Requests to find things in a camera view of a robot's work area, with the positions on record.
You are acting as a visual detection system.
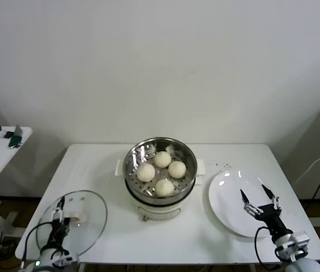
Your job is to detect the perforated steel steamer basket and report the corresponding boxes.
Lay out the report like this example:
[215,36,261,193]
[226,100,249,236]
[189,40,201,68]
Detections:
[123,137,198,199]

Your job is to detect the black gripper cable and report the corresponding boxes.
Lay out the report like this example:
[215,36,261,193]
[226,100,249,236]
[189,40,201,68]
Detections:
[22,222,56,270]
[254,226,282,270]

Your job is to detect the white work table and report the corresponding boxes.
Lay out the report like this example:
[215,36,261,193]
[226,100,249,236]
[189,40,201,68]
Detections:
[14,143,320,272]

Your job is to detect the round glass pot lid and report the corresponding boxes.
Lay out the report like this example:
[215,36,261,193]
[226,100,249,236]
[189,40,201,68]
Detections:
[36,189,108,257]

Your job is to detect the white power cable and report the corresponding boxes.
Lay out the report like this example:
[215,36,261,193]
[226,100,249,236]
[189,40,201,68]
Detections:
[292,142,320,185]

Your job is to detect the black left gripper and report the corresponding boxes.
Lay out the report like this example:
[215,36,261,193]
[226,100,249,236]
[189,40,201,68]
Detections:
[49,197,72,250]

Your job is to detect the cream electric cooking pot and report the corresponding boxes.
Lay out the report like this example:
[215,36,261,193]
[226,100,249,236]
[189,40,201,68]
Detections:
[115,158,207,222]

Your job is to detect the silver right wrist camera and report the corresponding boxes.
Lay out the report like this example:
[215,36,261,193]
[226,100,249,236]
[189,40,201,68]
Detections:
[274,231,310,256]

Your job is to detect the green tool with grey plate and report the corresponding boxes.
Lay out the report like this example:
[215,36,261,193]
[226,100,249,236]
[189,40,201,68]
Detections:
[8,124,24,150]

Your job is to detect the white steamed baozi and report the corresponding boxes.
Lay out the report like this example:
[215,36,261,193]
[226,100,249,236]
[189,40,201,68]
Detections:
[136,163,156,182]
[167,160,187,179]
[153,151,173,168]
[154,178,175,197]

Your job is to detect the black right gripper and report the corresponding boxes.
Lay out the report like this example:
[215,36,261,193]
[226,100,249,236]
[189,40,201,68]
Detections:
[239,183,293,244]

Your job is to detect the white round plate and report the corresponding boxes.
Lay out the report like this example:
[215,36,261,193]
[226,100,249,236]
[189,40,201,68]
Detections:
[208,169,282,237]

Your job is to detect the black floor power strip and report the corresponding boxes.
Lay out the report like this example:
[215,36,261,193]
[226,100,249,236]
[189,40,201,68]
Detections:
[0,237,18,260]

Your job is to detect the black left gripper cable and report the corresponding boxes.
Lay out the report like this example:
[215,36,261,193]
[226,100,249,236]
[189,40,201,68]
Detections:
[22,222,56,270]

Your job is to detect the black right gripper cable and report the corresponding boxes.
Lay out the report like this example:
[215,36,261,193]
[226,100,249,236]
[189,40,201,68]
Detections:
[254,226,282,270]

